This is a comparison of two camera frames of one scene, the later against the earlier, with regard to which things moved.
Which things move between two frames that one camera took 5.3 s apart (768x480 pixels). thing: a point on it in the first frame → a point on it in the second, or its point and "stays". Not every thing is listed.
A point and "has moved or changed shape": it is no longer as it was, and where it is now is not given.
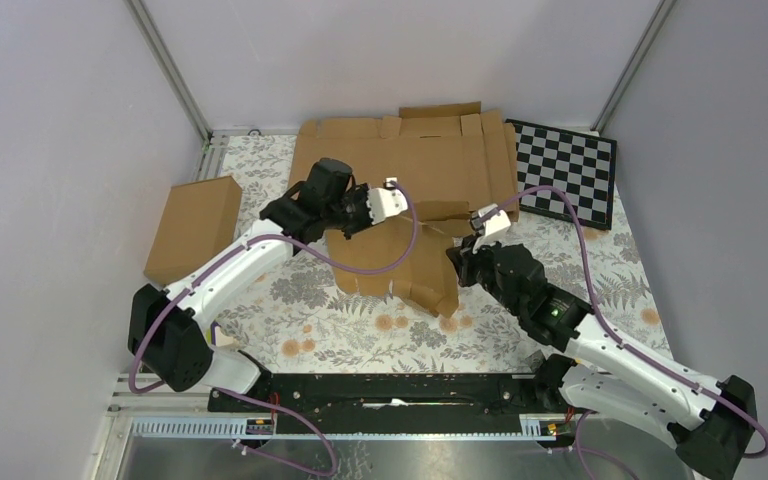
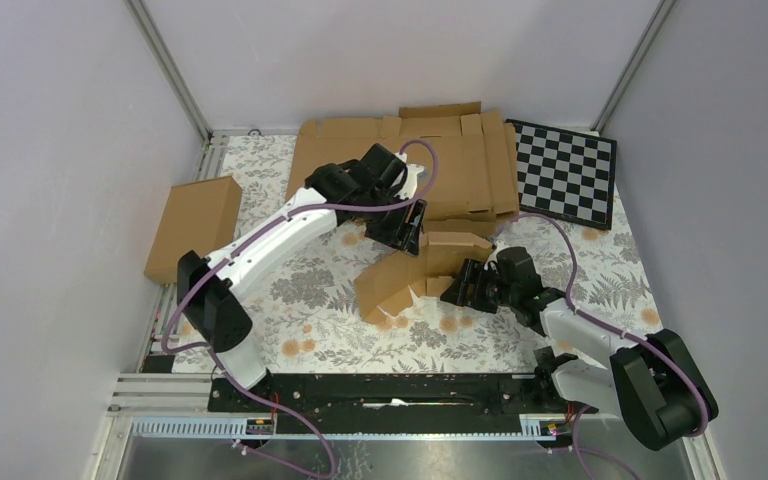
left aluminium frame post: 171,69 stays
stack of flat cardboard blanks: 437,153 stays
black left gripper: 360,195 → 403,234
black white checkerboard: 581,166 stays
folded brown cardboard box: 199,221 stays
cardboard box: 428,278 has moved or changed shape
